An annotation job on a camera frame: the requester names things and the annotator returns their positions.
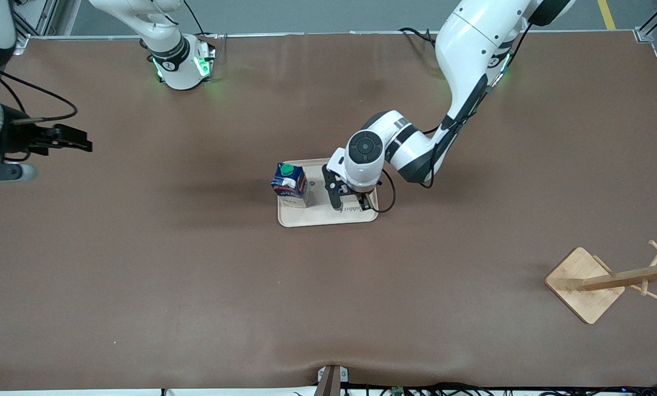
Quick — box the blue milk carton green cap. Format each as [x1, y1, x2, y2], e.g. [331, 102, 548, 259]
[270, 162, 309, 208]

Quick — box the wooden cup rack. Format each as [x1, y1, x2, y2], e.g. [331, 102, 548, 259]
[544, 240, 657, 325]

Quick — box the cream plastic tray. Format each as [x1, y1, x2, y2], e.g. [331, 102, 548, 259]
[277, 156, 379, 228]

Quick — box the black right arm base cable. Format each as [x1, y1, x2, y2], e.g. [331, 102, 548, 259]
[183, 0, 228, 56]

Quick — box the black arm base cable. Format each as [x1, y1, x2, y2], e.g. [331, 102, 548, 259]
[399, 26, 440, 49]
[183, 0, 228, 56]

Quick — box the black left arm base cable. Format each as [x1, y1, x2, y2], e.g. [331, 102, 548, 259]
[399, 26, 440, 49]

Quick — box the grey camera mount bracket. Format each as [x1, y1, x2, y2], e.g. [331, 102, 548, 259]
[316, 365, 349, 396]

